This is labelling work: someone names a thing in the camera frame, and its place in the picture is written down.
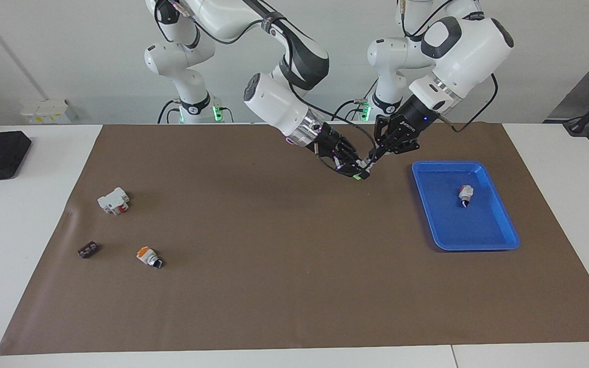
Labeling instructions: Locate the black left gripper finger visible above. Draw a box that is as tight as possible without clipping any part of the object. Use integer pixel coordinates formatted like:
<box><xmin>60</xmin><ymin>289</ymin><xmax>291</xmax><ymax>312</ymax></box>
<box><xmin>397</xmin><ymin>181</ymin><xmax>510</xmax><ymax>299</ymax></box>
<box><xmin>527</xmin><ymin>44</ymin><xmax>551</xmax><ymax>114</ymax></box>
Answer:
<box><xmin>376</xmin><ymin>134</ymin><xmax>421</xmax><ymax>160</ymax></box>
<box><xmin>369</xmin><ymin>116</ymin><xmax>395</xmax><ymax>164</ymax></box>

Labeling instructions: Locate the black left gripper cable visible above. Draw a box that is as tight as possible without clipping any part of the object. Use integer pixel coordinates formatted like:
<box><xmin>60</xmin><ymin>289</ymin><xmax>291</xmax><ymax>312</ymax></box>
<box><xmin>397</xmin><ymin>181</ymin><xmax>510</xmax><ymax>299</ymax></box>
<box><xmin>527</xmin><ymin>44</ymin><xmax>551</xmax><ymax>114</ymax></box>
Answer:
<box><xmin>438</xmin><ymin>73</ymin><xmax>500</xmax><ymax>133</ymax></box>

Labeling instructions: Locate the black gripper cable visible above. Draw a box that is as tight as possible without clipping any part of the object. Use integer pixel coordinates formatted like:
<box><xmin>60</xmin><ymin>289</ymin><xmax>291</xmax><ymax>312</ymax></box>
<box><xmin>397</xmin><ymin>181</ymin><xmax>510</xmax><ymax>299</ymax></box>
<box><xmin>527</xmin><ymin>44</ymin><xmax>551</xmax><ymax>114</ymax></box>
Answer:
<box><xmin>283</xmin><ymin>36</ymin><xmax>378</xmax><ymax>174</ymax></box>
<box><xmin>438</xmin><ymin>73</ymin><xmax>500</xmax><ymax>133</ymax></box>

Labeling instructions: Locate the small dark brown component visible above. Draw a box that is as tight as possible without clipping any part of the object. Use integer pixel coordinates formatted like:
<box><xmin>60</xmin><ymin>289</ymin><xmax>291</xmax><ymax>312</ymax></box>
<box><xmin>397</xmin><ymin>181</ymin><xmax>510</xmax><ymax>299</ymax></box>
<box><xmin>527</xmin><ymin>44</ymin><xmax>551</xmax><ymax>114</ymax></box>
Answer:
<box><xmin>77</xmin><ymin>241</ymin><xmax>100</xmax><ymax>260</ymax></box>

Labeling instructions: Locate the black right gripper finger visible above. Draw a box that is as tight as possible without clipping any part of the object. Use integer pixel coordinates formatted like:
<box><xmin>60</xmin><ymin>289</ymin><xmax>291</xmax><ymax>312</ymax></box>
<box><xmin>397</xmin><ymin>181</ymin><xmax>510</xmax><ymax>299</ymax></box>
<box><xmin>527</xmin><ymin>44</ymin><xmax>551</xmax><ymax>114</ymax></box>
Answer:
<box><xmin>325</xmin><ymin>153</ymin><xmax>364</xmax><ymax>179</ymax></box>
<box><xmin>342</xmin><ymin>137</ymin><xmax>366</xmax><ymax>165</ymax></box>

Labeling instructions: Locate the white circuit breaker red lever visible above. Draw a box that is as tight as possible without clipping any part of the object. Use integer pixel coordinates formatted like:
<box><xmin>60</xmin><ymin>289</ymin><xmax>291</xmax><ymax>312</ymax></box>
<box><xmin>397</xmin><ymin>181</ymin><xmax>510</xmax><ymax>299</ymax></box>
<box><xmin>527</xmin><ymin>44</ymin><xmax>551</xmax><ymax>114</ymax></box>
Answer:
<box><xmin>97</xmin><ymin>187</ymin><xmax>131</xmax><ymax>216</ymax></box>

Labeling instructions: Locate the black base cable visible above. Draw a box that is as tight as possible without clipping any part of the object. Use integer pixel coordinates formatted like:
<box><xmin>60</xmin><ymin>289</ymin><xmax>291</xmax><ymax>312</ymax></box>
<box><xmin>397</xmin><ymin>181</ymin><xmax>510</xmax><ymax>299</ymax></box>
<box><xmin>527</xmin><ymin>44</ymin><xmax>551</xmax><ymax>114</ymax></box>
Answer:
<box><xmin>157</xmin><ymin>97</ymin><xmax>183</xmax><ymax>125</ymax></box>
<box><xmin>331</xmin><ymin>77</ymin><xmax>379</xmax><ymax>123</ymax></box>

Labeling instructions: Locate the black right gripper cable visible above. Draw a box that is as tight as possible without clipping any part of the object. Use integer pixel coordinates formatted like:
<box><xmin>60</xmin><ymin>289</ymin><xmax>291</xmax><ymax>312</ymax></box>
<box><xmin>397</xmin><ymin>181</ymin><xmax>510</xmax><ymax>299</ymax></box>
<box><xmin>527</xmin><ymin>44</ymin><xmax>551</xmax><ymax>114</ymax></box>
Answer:
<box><xmin>283</xmin><ymin>36</ymin><xmax>378</xmax><ymax>174</ymax></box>

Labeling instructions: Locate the brown paper table mat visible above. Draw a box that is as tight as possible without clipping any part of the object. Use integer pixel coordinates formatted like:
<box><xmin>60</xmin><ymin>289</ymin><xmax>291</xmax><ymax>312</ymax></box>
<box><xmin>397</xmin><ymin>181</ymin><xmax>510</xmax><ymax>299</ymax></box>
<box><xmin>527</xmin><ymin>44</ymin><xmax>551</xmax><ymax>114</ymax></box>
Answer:
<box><xmin>0</xmin><ymin>123</ymin><xmax>589</xmax><ymax>356</ymax></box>

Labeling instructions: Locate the selector switch with green back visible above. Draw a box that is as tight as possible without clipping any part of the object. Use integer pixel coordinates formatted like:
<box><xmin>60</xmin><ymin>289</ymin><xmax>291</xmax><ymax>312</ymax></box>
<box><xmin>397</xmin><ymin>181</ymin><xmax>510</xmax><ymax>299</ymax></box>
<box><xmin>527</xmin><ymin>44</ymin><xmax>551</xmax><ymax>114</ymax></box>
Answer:
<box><xmin>352</xmin><ymin>158</ymin><xmax>373</xmax><ymax>181</ymax></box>

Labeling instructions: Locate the white wall conduit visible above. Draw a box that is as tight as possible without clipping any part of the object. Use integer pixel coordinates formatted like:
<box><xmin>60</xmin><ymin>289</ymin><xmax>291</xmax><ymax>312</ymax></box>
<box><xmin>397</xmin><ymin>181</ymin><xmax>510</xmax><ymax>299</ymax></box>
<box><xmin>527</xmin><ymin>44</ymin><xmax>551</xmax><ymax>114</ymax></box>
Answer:
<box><xmin>0</xmin><ymin>0</ymin><xmax>52</xmax><ymax>101</ymax></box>

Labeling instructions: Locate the blue plastic tray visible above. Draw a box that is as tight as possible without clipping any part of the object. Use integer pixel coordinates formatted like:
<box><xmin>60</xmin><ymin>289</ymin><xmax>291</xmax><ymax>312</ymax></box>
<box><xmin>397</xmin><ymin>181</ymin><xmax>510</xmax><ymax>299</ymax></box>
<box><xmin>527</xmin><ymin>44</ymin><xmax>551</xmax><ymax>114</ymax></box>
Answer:
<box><xmin>411</xmin><ymin>160</ymin><xmax>521</xmax><ymax>252</ymax></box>

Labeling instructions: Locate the white wall socket box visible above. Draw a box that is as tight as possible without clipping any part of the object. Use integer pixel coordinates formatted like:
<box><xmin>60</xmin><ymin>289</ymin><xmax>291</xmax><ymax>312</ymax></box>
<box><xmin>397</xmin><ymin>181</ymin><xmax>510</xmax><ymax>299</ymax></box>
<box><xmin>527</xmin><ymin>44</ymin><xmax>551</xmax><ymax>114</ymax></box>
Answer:
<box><xmin>21</xmin><ymin>99</ymin><xmax>72</xmax><ymax>125</ymax></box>

